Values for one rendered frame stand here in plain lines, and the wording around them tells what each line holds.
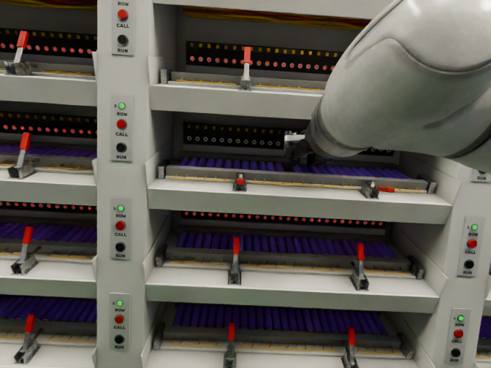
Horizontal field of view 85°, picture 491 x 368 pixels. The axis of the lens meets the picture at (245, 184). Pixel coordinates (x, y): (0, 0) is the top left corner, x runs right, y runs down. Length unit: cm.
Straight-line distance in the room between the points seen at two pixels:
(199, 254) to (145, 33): 45
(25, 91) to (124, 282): 41
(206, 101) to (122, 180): 22
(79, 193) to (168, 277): 24
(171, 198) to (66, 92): 28
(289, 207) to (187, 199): 20
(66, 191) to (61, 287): 20
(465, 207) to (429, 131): 44
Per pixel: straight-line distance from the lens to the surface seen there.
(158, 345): 73
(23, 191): 68
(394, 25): 23
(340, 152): 37
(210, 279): 60
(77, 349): 79
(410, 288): 71
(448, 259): 70
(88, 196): 61
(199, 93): 54
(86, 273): 67
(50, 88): 64
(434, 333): 76
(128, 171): 56
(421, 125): 26
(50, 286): 70
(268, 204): 54
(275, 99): 54
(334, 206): 57
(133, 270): 61
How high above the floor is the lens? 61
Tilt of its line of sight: 6 degrees down
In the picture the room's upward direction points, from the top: 3 degrees clockwise
